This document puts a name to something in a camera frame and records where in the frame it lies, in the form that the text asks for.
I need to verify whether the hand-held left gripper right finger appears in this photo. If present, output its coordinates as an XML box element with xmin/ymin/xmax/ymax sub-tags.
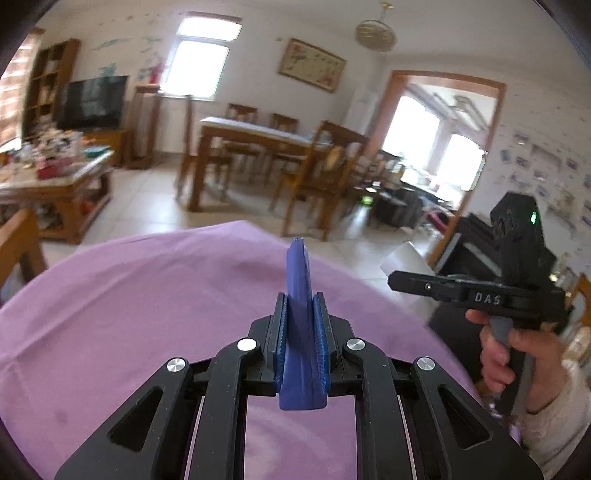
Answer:
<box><xmin>312</xmin><ymin>291</ymin><xmax>543</xmax><ymax>480</ymax></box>

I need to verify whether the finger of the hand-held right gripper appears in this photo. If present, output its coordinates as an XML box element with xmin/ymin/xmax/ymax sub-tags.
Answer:
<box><xmin>388</xmin><ymin>270</ymin><xmax>462</xmax><ymax>303</ymax></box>

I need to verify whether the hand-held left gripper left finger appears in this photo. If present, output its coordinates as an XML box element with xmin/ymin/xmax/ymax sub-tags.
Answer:
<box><xmin>54</xmin><ymin>292</ymin><xmax>291</xmax><ymax>480</ymax></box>

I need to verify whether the blue plastic piece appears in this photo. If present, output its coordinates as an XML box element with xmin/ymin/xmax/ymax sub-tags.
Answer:
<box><xmin>278</xmin><ymin>237</ymin><xmax>329</xmax><ymax>412</ymax></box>

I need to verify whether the person's right forearm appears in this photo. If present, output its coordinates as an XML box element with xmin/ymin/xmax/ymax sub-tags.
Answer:
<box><xmin>517</xmin><ymin>360</ymin><xmax>591</xmax><ymax>480</ymax></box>

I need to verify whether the person's right hand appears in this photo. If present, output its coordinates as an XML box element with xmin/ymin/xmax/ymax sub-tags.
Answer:
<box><xmin>466</xmin><ymin>308</ymin><xmax>571</xmax><ymax>416</ymax></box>

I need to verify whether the dark grey stool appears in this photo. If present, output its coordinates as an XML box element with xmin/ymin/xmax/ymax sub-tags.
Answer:
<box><xmin>374</xmin><ymin>189</ymin><xmax>426</xmax><ymax>229</ymax></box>

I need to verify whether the wooden dining chair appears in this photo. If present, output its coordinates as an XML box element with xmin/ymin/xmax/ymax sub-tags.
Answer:
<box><xmin>265</xmin><ymin>113</ymin><xmax>301</xmax><ymax>185</ymax></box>
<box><xmin>270</xmin><ymin>120</ymin><xmax>370</xmax><ymax>241</ymax></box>
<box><xmin>342</xmin><ymin>148</ymin><xmax>402</xmax><ymax>222</ymax></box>
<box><xmin>178</xmin><ymin>95</ymin><xmax>234</xmax><ymax>201</ymax></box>
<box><xmin>224</xmin><ymin>103</ymin><xmax>259</xmax><ymax>176</ymax></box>

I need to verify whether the purple tablecloth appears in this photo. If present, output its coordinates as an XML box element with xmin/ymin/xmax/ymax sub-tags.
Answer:
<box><xmin>0</xmin><ymin>220</ymin><xmax>490</xmax><ymax>480</ymax></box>

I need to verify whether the wooden dining table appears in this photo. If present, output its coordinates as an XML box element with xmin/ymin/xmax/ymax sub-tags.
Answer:
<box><xmin>189</xmin><ymin>116</ymin><xmax>333</xmax><ymax>212</ymax></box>

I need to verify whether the wide framed picture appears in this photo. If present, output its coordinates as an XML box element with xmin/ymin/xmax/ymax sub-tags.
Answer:
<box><xmin>277</xmin><ymin>38</ymin><xmax>347</xmax><ymax>93</ymax></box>

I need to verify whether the gold pendant lamp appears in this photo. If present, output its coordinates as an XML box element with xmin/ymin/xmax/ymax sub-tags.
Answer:
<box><xmin>355</xmin><ymin>1</ymin><xmax>399</xmax><ymax>52</ymax></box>

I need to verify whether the tall wooden stand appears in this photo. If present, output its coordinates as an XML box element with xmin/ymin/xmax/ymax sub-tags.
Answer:
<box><xmin>124</xmin><ymin>84</ymin><xmax>162</xmax><ymax>169</ymax></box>

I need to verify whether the wooden coffee table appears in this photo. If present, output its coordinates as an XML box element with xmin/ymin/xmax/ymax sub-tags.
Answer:
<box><xmin>0</xmin><ymin>148</ymin><xmax>115</xmax><ymax>245</ymax></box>

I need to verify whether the wooden television stand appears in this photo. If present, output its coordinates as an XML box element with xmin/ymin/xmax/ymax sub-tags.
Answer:
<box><xmin>88</xmin><ymin>129</ymin><xmax>127</xmax><ymax>167</ymax></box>

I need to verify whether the wooden sofa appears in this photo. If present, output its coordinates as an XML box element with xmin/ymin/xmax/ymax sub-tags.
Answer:
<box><xmin>0</xmin><ymin>209</ymin><xmax>47</xmax><ymax>305</ymax></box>

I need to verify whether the white framed window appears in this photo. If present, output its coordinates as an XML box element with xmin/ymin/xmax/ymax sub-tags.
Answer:
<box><xmin>164</xmin><ymin>13</ymin><xmax>243</xmax><ymax>100</ymax></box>

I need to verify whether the pile of tabletop clutter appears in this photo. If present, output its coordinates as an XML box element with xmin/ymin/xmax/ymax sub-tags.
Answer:
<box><xmin>0</xmin><ymin>127</ymin><xmax>112</xmax><ymax>178</ymax></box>

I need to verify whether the red flower decoration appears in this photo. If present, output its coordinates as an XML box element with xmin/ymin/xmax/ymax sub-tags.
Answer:
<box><xmin>139</xmin><ymin>62</ymin><xmax>164</xmax><ymax>85</ymax></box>

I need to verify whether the black television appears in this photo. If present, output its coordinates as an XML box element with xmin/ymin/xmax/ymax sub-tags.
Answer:
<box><xmin>54</xmin><ymin>75</ymin><xmax>129</xmax><ymax>131</ymax></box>

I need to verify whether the wooden bookshelf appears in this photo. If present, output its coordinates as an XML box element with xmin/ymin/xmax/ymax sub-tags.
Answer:
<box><xmin>22</xmin><ymin>38</ymin><xmax>80</xmax><ymax>139</ymax></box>

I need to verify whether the window with striped blinds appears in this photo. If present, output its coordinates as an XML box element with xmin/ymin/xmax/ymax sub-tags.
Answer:
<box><xmin>0</xmin><ymin>28</ymin><xmax>44</xmax><ymax>148</ymax></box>

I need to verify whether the wall photo collection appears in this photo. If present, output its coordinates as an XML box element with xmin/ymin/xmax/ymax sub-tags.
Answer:
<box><xmin>499</xmin><ymin>129</ymin><xmax>591</xmax><ymax>217</ymax></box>

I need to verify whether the wooden door frame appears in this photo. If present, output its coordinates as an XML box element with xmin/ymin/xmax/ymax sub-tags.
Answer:
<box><xmin>379</xmin><ymin>70</ymin><xmax>506</xmax><ymax>222</ymax></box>

